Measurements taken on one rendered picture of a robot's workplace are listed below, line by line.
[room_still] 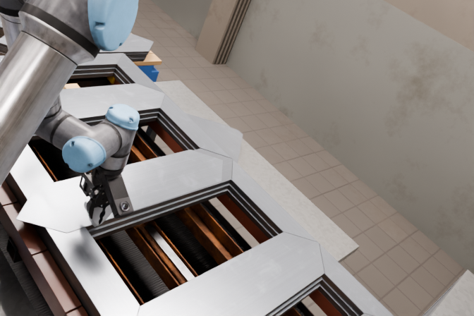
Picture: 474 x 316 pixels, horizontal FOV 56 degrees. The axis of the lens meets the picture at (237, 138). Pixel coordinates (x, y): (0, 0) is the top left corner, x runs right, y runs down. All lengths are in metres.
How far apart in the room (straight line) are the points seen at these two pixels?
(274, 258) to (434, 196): 2.41
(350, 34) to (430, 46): 0.66
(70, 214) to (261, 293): 0.55
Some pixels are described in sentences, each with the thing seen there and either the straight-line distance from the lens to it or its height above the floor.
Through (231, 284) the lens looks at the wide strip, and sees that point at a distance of 1.25.
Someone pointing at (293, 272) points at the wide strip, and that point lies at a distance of 1.38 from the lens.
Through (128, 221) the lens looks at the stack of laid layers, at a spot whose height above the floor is 0.84.
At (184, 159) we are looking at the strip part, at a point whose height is 0.87.
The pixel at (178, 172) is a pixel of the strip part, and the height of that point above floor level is 0.87.
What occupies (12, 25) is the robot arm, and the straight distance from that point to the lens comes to 0.83.
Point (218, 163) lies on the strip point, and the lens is 1.62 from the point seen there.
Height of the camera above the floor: 1.78
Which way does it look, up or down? 30 degrees down
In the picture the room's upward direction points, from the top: 25 degrees clockwise
